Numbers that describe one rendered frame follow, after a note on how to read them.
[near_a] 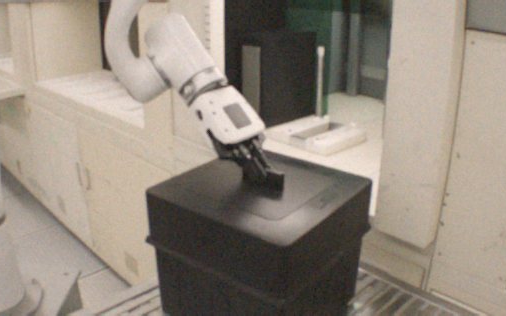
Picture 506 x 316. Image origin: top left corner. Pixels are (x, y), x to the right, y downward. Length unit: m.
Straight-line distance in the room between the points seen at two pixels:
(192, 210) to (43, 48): 2.06
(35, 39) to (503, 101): 2.30
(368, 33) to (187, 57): 1.30
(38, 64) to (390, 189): 2.12
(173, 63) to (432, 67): 0.44
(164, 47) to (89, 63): 1.99
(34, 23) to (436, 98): 2.19
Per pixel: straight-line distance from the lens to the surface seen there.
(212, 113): 0.78
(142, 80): 0.83
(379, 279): 1.04
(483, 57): 0.86
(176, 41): 0.83
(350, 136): 1.43
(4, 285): 0.96
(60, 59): 2.74
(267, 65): 1.51
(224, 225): 0.69
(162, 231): 0.80
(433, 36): 0.84
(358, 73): 2.04
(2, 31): 4.18
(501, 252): 0.94
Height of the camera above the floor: 1.35
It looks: 22 degrees down
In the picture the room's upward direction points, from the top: straight up
